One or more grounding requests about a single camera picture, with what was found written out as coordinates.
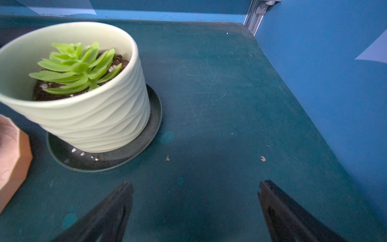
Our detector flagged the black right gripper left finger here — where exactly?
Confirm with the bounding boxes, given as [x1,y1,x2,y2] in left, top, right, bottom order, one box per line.
[53,182,134,242]

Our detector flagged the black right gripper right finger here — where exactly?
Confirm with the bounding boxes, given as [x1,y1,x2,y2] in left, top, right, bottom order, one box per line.
[258,180,345,242]

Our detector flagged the bright green succulent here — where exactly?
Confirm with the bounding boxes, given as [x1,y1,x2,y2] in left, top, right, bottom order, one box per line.
[28,42,128,96]

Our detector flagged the dark round saucer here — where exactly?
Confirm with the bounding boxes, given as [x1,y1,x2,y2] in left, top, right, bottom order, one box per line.
[46,85,162,172]

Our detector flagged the pale green ribbed pot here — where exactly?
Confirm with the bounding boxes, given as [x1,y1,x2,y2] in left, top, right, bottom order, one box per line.
[1,22,150,153]

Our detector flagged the aluminium frame post right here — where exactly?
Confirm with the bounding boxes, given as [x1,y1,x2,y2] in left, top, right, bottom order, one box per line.
[244,0,282,36]

